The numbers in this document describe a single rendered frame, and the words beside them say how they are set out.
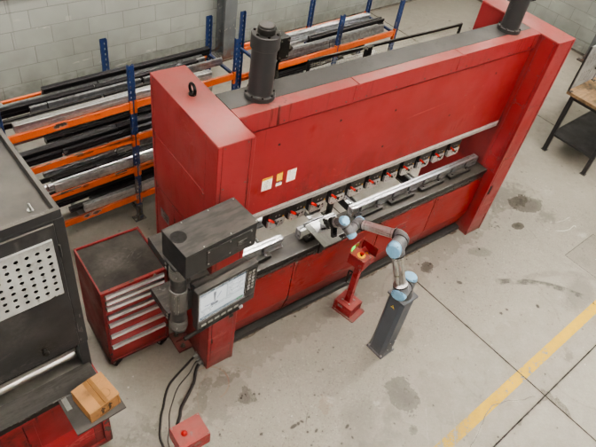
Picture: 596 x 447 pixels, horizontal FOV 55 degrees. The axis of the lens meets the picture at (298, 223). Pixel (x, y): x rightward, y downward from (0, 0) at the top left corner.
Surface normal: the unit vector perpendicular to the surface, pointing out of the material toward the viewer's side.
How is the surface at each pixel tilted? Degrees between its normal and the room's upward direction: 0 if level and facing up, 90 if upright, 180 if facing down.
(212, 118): 0
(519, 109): 90
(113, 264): 0
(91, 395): 3
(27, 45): 90
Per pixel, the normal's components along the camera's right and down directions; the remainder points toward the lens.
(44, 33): 0.63, 0.60
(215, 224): 0.15, -0.70
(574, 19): -0.76, 0.37
